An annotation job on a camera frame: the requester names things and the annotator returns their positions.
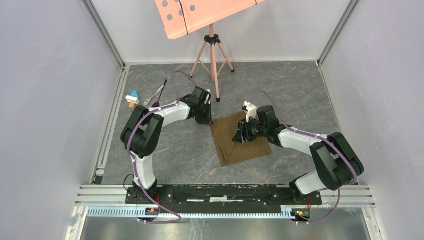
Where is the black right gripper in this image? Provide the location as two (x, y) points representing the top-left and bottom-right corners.
(231, 116), (268, 145)

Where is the brown cloth napkin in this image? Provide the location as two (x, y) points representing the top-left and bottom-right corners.
(210, 111), (272, 167)

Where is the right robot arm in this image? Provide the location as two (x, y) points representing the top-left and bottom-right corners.
(233, 102), (365, 204)

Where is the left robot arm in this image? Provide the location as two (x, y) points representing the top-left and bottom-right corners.
(120, 86), (212, 204)

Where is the purple plastic spoon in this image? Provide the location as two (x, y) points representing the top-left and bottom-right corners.
(152, 79), (168, 108)

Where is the clear plastic fork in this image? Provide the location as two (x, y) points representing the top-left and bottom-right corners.
(143, 85), (164, 107)

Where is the blue and wood toy block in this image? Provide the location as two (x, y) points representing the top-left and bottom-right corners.
(125, 90), (140, 109)

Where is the pink music stand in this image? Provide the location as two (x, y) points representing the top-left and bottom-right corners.
(155, 0), (262, 103)

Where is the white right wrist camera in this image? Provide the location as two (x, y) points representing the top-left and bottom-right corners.
(241, 101), (258, 123)

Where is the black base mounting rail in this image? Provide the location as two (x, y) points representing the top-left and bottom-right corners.
(125, 184), (323, 214)

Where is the white toothed cable strip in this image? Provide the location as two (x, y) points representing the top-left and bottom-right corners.
(87, 206), (308, 220)

